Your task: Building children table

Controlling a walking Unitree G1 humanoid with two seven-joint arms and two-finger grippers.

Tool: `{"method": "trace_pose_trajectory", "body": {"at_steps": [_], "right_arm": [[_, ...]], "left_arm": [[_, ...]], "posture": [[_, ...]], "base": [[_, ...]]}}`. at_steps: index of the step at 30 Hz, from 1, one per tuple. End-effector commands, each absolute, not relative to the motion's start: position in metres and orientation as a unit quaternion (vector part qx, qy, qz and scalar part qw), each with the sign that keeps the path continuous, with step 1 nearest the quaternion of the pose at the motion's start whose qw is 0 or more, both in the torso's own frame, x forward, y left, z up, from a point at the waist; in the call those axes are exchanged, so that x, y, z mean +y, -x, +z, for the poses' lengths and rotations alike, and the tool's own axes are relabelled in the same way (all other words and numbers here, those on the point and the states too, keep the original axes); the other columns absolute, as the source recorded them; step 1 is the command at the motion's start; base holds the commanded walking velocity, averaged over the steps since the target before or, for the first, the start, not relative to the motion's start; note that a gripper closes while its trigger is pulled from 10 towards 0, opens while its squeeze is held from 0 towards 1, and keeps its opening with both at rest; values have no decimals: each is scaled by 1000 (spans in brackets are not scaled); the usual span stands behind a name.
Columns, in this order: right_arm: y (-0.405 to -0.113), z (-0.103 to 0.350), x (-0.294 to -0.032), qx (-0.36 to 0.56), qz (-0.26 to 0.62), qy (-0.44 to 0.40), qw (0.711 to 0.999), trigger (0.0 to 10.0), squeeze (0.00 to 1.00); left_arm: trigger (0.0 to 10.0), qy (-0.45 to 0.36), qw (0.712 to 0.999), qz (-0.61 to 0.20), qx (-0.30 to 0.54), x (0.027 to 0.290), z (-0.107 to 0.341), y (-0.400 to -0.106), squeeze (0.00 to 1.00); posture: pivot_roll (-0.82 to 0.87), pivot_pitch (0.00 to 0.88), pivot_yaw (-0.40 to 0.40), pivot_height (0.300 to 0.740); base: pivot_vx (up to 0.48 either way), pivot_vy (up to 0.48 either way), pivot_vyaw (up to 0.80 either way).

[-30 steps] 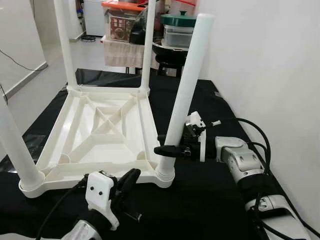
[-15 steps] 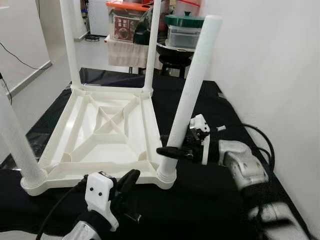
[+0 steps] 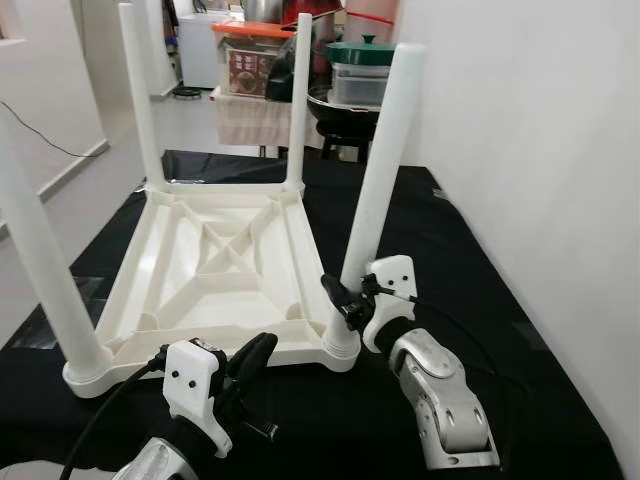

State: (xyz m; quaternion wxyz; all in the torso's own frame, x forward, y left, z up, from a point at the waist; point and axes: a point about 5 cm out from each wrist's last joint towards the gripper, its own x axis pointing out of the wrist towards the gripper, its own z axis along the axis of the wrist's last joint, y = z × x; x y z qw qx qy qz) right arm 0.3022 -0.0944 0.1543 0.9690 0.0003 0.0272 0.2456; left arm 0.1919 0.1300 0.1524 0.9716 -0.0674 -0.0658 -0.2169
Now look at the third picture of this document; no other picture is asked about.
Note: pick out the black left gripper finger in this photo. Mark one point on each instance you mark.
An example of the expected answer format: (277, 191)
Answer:
(255, 355)

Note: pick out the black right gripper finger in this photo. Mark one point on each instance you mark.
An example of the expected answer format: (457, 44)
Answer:
(335, 292)

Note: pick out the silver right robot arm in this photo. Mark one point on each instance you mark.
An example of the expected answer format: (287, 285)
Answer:
(440, 400)

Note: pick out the white plastic table top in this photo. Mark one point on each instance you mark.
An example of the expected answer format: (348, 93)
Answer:
(220, 250)

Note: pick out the black tablecloth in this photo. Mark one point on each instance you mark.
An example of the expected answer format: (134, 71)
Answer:
(450, 250)

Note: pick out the black wok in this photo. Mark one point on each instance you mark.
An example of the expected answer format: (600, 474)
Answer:
(340, 112)

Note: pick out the beige cloth covered table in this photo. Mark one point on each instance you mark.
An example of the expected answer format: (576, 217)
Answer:
(250, 120)

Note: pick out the clear plastic container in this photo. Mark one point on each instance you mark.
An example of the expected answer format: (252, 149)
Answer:
(358, 85)

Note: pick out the black plastic bag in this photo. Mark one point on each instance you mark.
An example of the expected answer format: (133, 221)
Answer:
(280, 80)

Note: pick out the green pot lid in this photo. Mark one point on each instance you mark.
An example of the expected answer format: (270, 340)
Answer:
(358, 52)

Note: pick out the orange lid storage box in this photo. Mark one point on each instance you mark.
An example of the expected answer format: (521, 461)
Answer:
(250, 65)

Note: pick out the black round floor object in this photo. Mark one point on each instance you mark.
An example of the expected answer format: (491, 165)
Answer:
(186, 92)

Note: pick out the pink translucent container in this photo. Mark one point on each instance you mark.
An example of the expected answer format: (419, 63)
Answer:
(372, 18)

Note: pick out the white appliance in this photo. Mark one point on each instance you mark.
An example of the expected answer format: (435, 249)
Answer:
(200, 50)

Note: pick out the steel cooking pot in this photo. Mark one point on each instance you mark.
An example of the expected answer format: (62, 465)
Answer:
(262, 10)

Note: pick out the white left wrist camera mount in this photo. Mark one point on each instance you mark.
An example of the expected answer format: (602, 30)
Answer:
(190, 375)

